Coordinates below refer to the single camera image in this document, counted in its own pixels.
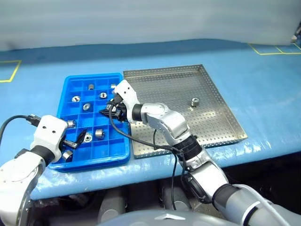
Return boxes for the blue plastic compartment tray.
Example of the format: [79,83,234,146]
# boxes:
[48,72,131,173]

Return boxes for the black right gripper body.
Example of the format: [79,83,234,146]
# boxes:
[110,93,129,122]

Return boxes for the dark equipment item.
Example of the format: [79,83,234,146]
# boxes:
[291,21,301,45]

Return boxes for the perforated steel tray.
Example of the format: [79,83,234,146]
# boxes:
[122,64,249,160]

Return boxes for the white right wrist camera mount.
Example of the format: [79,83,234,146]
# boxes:
[114,80,141,123]

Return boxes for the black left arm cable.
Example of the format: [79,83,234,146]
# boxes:
[0,113,40,142]

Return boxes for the grey rounded robot leg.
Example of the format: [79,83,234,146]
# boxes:
[97,188,129,222]
[162,186,192,211]

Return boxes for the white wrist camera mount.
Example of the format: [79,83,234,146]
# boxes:
[114,80,141,123]
[32,115,69,158]

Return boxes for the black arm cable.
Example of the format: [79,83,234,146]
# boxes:
[0,113,40,142]
[108,115,189,210]

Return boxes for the grey robot torso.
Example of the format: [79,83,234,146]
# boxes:
[98,209,226,226]

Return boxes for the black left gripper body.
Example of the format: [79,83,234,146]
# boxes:
[58,135,69,151]

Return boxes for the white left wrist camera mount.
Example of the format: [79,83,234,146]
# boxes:
[32,115,69,158]

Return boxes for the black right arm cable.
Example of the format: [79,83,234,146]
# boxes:
[108,115,189,210]

